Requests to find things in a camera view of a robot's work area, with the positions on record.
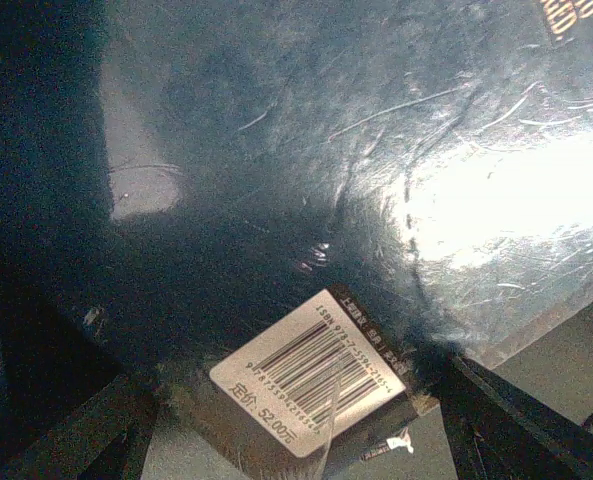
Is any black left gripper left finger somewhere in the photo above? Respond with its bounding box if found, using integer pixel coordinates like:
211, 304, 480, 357
0, 374, 159, 479

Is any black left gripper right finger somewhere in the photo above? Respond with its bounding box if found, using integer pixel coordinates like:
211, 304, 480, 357
438, 355, 593, 479

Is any navy blue student backpack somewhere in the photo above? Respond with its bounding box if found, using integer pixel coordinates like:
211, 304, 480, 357
0, 0, 187, 451

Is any dark blue notebook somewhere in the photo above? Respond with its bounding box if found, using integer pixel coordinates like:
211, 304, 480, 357
90, 1, 593, 477

